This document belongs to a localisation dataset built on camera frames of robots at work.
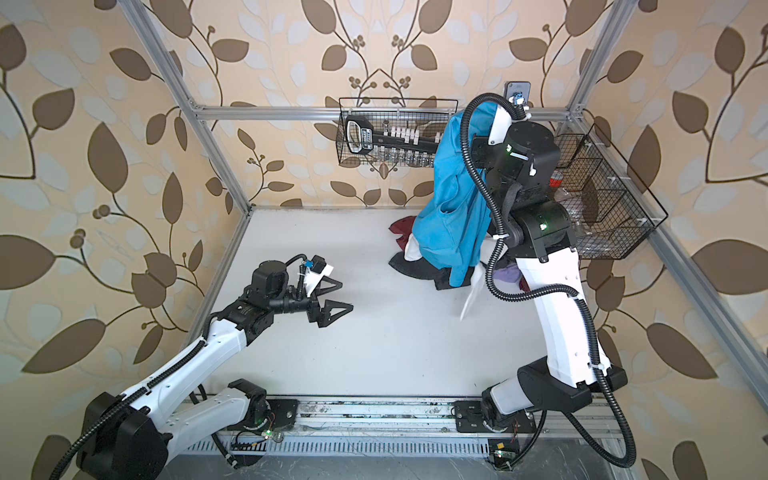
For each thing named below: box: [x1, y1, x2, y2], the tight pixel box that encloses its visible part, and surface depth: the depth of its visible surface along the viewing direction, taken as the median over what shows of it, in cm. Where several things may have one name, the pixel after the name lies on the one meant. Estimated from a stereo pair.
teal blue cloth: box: [412, 102, 497, 287], surface depth 66 cm
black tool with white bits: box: [345, 115, 441, 155], surface depth 85 cm
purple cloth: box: [492, 264, 522, 283], surface depth 98 cm
